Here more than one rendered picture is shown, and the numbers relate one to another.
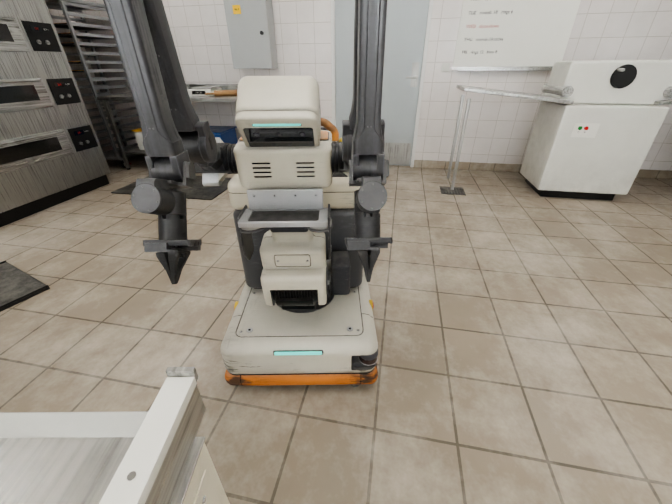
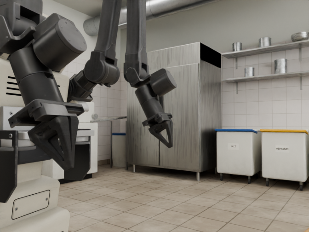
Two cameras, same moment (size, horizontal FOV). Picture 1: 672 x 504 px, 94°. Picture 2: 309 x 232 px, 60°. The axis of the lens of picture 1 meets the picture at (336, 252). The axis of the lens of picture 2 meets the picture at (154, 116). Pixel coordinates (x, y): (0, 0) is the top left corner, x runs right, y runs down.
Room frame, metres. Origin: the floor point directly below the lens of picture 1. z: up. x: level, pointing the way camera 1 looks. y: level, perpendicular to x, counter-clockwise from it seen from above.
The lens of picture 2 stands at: (0.28, 0.68, 0.83)
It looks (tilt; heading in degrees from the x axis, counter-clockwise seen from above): 2 degrees up; 294
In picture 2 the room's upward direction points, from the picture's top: straight up
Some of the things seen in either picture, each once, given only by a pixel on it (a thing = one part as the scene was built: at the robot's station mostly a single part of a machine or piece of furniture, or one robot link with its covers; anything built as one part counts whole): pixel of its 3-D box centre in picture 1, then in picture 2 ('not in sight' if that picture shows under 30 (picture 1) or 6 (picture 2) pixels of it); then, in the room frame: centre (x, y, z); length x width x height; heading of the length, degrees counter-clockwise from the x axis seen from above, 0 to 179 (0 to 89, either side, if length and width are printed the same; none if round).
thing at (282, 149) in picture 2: not in sight; (286, 157); (0.16, -3.44, 0.39); 0.64 x 0.54 x 0.77; 79
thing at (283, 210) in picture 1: (287, 225); (42, 148); (0.86, 0.15, 0.77); 0.28 x 0.16 x 0.22; 90
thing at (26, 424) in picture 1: (87, 455); not in sight; (0.20, 0.31, 0.77); 0.24 x 0.04 x 0.14; 90
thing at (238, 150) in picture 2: not in sight; (239, 153); (0.80, -3.56, 0.39); 0.64 x 0.54 x 0.77; 81
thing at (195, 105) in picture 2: not in sight; (172, 113); (1.90, -3.65, 1.03); 1.40 x 0.91 x 2.05; 169
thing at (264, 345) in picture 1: (305, 312); not in sight; (1.15, 0.15, 0.16); 0.67 x 0.64 x 0.25; 0
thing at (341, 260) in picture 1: (314, 283); not in sight; (0.98, 0.09, 0.45); 0.28 x 0.27 x 0.25; 90
